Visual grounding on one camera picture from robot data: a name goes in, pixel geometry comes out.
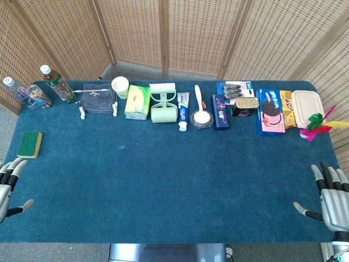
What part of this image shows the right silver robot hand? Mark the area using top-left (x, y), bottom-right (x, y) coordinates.
top-left (293, 162), bottom-right (349, 233)

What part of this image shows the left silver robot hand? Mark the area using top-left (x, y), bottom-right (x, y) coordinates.
top-left (0, 157), bottom-right (34, 223)

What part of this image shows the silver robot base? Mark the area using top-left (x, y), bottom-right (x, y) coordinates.
top-left (108, 243), bottom-right (227, 262)

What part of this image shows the green yellow sponge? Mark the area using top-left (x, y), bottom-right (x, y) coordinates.
top-left (16, 131), bottom-right (43, 159)

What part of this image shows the colourful feather shuttlecock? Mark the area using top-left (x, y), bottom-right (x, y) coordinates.
top-left (299, 104), bottom-right (349, 142)

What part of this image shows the clear water bottle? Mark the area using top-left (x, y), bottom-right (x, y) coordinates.
top-left (2, 76), bottom-right (36, 110)

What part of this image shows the clear snack jar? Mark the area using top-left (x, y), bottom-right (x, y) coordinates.
top-left (26, 84), bottom-right (53, 110)

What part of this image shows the beige lunch container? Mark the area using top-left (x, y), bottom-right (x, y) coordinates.
top-left (291, 90), bottom-right (326, 129)

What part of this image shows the yellow snack box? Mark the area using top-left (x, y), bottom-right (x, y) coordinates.
top-left (279, 90), bottom-right (298, 129)

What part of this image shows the oreo cookie box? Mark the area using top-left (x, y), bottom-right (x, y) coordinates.
top-left (255, 88), bottom-right (286, 136)

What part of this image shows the green tea bottle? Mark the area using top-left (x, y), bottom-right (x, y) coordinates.
top-left (40, 64), bottom-right (77, 104)

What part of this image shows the grey folded towel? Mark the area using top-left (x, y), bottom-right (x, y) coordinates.
top-left (79, 83), bottom-right (115, 114)

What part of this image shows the gold lid tin can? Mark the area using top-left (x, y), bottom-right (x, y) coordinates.
top-left (231, 97), bottom-right (260, 118)

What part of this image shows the dark blue slim box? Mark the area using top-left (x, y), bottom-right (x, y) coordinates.
top-left (211, 94), bottom-right (230, 131)

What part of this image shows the white paper cup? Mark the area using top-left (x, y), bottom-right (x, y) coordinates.
top-left (111, 76), bottom-right (129, 100)

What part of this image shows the clear glass ashtray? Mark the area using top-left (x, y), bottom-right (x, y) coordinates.
top-left (190, 110), bottom-right (214, 129)

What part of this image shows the green tissue box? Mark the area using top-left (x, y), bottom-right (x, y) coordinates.
top-left (124, 85), bottom-right (151, 121)

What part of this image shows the blue table cloth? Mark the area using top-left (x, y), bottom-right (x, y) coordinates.
top-left (0, 79), bottom-right (343, 244)

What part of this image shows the white spoon on dish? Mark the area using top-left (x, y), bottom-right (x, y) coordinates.
top-left (192, 85), bottom-right (213, 125)

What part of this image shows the white toothpaste tube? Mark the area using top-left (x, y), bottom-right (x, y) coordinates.
top-left (177, 92), bottom-right (190, 132)

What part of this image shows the green lint roller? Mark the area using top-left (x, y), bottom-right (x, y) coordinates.
top-left (149, 82), bottom-right (178, 124)

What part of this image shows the bamboo folding screen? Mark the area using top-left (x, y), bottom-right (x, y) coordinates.
top-left (0, 0), bottom-right (349, 170)

